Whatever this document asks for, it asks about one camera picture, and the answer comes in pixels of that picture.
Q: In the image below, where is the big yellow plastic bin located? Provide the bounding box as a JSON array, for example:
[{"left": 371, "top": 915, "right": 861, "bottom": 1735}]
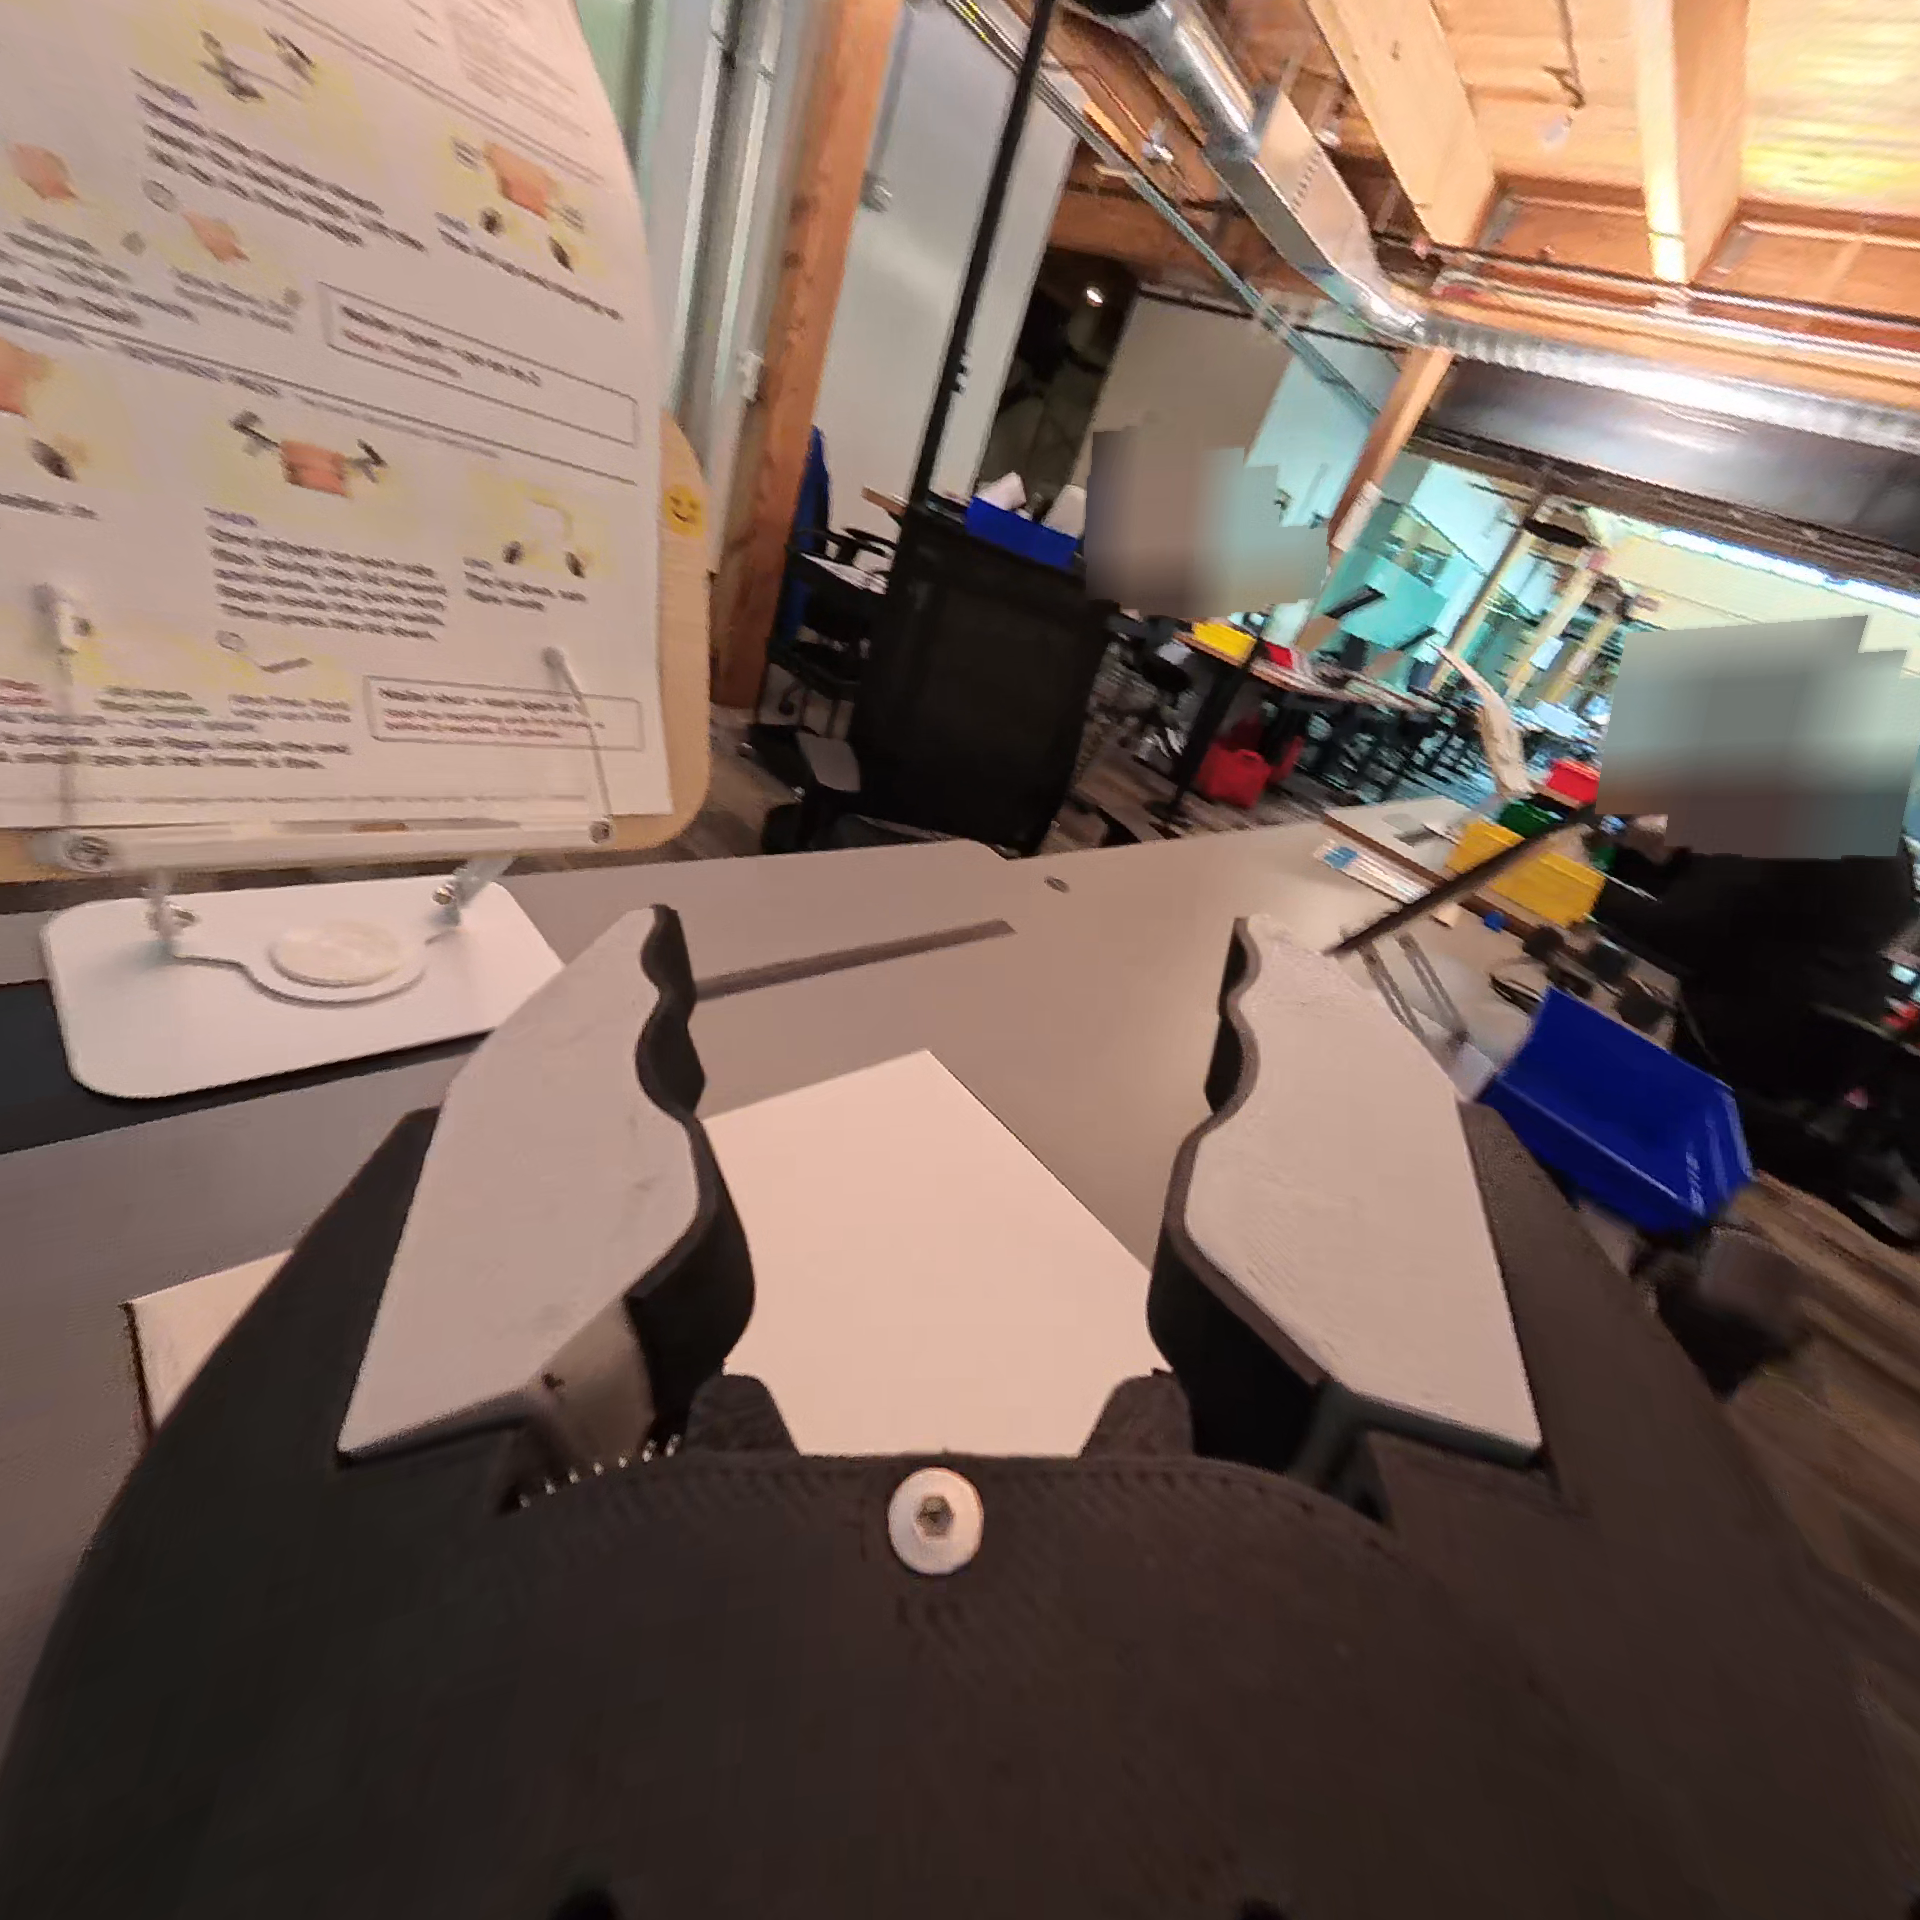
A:
[{"left": 1446, "top": 815, "right": 1608, "bottom": 930}]

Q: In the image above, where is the white cardboard mailer box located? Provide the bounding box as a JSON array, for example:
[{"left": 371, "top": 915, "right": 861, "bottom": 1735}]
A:
[{"left": 123, "top": 1049, "right": 1177, "bottom": 1459}]

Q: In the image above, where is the black floor lamp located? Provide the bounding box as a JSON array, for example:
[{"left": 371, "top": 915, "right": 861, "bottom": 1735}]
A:
[{"left": 915, "top": 0, "right": 1190, "bottom": 505}]

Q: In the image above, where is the printed instruction sheet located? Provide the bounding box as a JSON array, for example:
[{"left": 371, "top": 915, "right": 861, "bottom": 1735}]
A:
[{"left": 0, "top": 0, "right": 674, "bottom": 832}]

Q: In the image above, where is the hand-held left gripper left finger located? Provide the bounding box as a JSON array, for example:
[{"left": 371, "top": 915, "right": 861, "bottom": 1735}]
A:
[{"left": 336, "top": 903, "right": 756, "bottom": 1483}]

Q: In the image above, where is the small blue plastic bin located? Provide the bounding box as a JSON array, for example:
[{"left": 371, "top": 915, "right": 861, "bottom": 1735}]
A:
[{"left": 963, "top": 489, "right": 1086, "bottom": 576}]

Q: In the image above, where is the black document stand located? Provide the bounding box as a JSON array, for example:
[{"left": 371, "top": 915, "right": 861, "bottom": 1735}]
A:
[{"left": 1327, "top": 806, "right": 1602, "bottom": 1056}]

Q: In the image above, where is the big blue plastic bin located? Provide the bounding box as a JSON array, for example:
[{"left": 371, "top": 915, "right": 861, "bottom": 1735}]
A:
[{"left": 1477, "top": 984, "right": 1756, "bottom": 1236}]

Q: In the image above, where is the black mesh chair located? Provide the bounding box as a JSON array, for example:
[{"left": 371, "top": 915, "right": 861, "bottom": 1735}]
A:
[{"left": 852, "top": 502, "right": 1122, "bottom": 859}]

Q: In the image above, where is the silver ventilation duct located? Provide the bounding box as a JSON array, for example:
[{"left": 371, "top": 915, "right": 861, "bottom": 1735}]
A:
[{"left": 1035, "top": 0, "right": 1920, "bottom": 432}]

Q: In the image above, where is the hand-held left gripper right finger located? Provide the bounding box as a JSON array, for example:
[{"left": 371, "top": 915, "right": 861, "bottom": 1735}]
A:
[{"left": 1147, "top": 913, "right": 1545, "bottom": 1483}]

